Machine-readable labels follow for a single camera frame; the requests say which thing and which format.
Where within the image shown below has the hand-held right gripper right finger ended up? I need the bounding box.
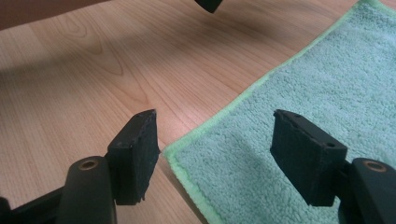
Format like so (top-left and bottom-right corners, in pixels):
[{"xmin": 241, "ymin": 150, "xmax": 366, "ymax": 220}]
[{"xmin": 269, "ymin": 108, "xmax": 349, "ymax": 208}]

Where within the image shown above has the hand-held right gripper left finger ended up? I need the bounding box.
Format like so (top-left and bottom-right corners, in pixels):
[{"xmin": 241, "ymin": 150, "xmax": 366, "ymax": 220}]
[{"xmin": 106, "ymin": 108, "xmax": 162, "ymax": 207}]

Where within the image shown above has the green microfibre cloth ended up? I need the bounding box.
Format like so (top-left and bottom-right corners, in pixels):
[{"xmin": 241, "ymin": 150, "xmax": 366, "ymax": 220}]
[{"xmin": 163, "ymin": 0, "xmax": 396, "ymax": 224}]

